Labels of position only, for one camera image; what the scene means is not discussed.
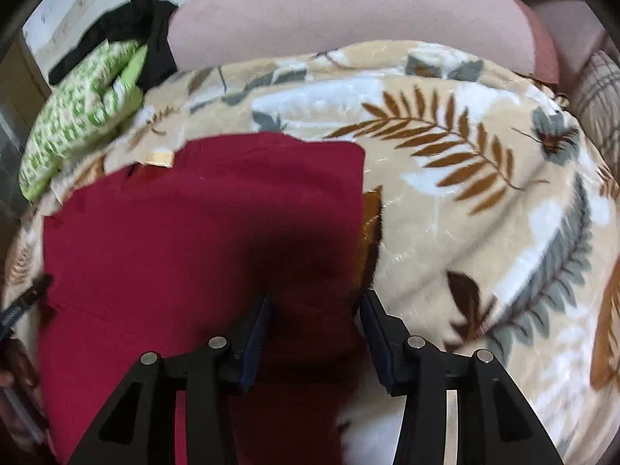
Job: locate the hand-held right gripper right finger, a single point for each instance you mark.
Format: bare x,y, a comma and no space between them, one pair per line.
380,344

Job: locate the pink quilted cushion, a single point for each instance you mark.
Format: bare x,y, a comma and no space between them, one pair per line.
339,14

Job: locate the beige striped quilt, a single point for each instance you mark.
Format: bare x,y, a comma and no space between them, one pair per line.
600,92

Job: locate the green patterned pillow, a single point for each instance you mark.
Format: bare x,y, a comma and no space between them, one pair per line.
72,116

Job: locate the dark red fleece garment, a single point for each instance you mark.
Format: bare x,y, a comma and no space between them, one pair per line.
193,232

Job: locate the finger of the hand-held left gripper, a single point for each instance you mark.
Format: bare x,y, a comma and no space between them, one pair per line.
39,288

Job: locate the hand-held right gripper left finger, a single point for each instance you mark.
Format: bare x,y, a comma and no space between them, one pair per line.
256,339

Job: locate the beige leaf print blanket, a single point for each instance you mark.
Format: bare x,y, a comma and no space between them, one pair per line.
474,232

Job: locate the pink and maroon sofa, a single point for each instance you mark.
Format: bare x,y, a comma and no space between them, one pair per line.
566,29

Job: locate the black cloth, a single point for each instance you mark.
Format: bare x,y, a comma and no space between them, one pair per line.
150,24

